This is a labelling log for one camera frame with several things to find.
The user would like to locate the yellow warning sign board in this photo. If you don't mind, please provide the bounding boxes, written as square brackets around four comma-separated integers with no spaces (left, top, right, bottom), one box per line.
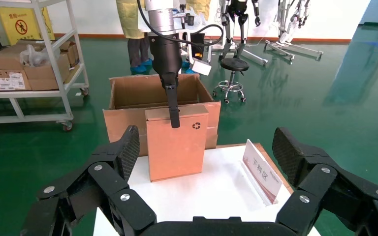
[0,6,55,46]

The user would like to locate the plain cardboard box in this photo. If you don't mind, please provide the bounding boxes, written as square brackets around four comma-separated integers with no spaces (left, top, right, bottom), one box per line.
[59,41,79,68]
[23,54,71,91]
[0,44,46,71]

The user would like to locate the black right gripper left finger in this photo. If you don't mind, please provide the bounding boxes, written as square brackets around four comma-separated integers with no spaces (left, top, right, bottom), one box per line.
[21,125,158,236]

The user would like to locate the large open cardboard box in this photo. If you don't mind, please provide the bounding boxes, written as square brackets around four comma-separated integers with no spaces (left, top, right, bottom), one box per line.
[102,73,221,157]

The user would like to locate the small cardboard box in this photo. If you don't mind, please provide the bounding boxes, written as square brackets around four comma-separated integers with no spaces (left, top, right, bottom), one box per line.
[145,104,209,182]

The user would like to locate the cardboard box with shipping labels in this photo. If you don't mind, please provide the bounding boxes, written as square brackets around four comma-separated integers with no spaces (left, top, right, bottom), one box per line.
[0,68,32,92]

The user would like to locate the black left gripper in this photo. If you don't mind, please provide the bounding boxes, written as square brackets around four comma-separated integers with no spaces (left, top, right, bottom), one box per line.
[148,32,183,129]

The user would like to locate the clear plastic bag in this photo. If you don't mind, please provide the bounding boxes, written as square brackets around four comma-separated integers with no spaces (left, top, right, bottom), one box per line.
[20,44,52,68]

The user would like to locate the black round swivel stool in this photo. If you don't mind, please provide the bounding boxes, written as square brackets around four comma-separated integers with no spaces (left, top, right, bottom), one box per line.
[212,58,251,105]

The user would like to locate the person in yellow gown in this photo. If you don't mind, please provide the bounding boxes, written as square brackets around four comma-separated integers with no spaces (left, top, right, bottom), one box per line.
[115,0,211,75]

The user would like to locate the black and white humanoid robot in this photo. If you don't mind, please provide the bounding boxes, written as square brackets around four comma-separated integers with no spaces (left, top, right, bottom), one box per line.
[220,0,261,61]

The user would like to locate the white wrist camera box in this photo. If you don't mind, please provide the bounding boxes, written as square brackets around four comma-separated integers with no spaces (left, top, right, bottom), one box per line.
[190,58,213,77]

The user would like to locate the acrylic sign with red print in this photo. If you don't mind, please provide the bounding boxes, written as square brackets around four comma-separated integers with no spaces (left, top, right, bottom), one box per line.
[241,139,284,207]

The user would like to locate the white gantry stand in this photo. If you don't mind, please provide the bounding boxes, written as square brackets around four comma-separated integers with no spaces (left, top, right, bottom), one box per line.
[264,0,324,61]

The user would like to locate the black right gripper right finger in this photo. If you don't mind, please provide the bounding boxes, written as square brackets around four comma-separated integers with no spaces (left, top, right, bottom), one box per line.
[272,127,378,236]

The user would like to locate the white wheeled shelf cart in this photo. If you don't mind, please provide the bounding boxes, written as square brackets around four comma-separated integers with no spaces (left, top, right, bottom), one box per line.
[0,0,90,133]

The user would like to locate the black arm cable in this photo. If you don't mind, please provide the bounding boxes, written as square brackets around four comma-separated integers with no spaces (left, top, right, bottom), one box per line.
[136,0,225,50]

